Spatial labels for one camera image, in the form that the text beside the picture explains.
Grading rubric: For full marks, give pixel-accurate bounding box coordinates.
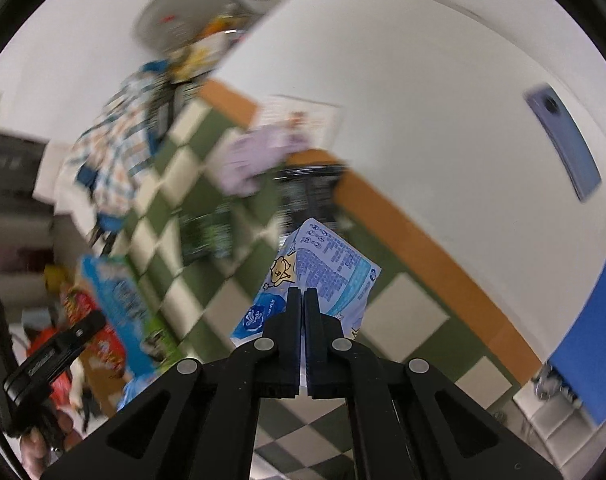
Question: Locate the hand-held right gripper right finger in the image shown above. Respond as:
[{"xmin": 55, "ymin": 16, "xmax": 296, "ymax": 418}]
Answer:
[{"xmin": 304, "ymin": 288, "xmax": 564, "ymax": 480}]

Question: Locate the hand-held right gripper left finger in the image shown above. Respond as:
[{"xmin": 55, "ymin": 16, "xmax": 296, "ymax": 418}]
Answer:
[{"xmin": 40, "ymin": 287, "xmax": 302, "ymax": 480}]

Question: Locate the light blue white snack packet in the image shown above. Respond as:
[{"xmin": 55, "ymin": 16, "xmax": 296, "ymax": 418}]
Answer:
[{"xmin": 230, "ymin": 217, "xmax": 382, "ymax": 348}]

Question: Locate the person's left hand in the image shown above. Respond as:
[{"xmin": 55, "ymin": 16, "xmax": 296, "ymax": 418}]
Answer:
[{"xmin": 20, "ymin": 407, "xmax": 84, "ymax": 480}]

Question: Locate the orange red bag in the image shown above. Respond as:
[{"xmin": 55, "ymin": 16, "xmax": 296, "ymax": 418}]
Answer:
[{"xmin": 27, "ymin": 327, "xmax": 74, "ymax": 411}]

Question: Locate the red snack packet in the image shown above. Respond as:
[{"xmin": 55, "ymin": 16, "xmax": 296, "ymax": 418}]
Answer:
[{"xmin": 58, "ymin": 287, "xmax": 130, "ymax": 381}]

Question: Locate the blue snack box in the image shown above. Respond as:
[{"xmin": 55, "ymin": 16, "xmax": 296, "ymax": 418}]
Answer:
[{"xmin": 78, "ymin": 254, "xmax": 179, "ymax": 377}]

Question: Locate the green white checkered blanket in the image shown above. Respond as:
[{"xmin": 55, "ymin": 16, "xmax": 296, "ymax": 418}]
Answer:
[{"xmin": 120, "ymin": 92, "xmax": 515, "ymax": 463}]

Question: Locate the orange wooden bed board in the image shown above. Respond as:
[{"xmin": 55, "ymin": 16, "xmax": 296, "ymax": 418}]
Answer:
[{"xmin": 198, "ymin": 79, "xmax": 542, "ymax": 386}]

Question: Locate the dark green snack packet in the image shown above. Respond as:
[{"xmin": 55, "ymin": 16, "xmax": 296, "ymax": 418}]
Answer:
[{"xmin": 179, "ymin": 199, "xmax": 240, "ymax": 267}]

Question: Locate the black snack packet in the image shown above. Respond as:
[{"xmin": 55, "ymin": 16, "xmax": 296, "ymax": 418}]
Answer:
[{"xmin": 277, "ymin": 164, "xmax": 347, "ymax": 242}]

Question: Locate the plaid cloth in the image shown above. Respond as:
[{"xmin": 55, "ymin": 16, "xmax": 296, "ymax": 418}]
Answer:
[{"xmin": 53, "ymin": 60, "xmax": 184, "ymax": 233}]

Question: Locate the white booklet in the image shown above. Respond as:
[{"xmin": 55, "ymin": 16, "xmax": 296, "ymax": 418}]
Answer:
[{"xmin": 255, "ymin": 94, "xmax": 344, "ymax": 153}]

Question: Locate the yellow snack packet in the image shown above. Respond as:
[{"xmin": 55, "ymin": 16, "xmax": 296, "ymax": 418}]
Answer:
[{"xmin": 175, "ymin": 14, "xmax": 245, "ymax": 82}]

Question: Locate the grey plastic bin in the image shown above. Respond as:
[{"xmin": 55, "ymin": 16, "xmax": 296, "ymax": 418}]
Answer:
[{"xmin": 133, "ymin": 0, "xmax": 260, "ymax": 56}]

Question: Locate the blue wall panel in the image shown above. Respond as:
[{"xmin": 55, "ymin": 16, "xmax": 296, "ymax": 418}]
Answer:
[{"xmin": 547, "ymin": 255, "xmax": 606, "ymax": 427}]

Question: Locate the grey blue wall device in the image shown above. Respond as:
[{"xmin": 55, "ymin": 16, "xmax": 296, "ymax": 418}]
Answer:
[{"xmin": 523, "ymin": 84, "xmax": 602, "ymax": 204}]

